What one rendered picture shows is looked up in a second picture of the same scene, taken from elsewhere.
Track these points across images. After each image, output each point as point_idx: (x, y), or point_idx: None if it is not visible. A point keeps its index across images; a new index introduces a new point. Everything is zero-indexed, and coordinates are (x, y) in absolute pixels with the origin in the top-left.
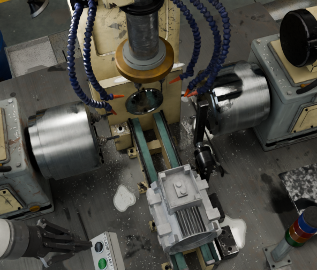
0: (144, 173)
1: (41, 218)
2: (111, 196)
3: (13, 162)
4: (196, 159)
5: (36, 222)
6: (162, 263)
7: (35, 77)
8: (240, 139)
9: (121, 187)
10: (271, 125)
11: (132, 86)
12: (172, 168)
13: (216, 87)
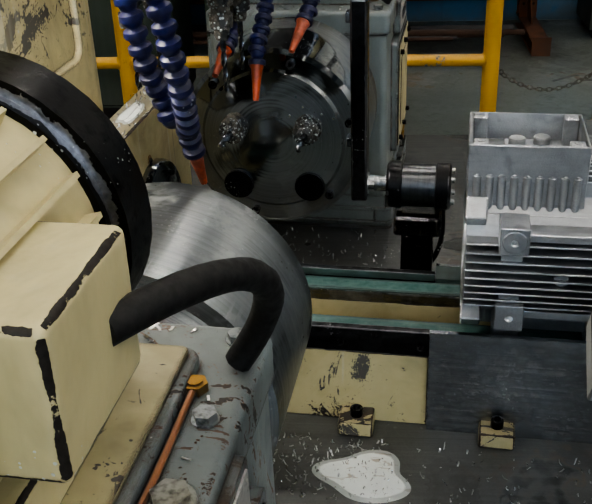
0: (346, 348)
1: None
2: (338, 502)
3: (213, 352)
4: (396, 215)
5: None
6: None
7: None
8: (334, 245)
9: (324, 469)
10: (378, 131)
11: (136, 151)
12: (470, 128)
13: (288, 47)
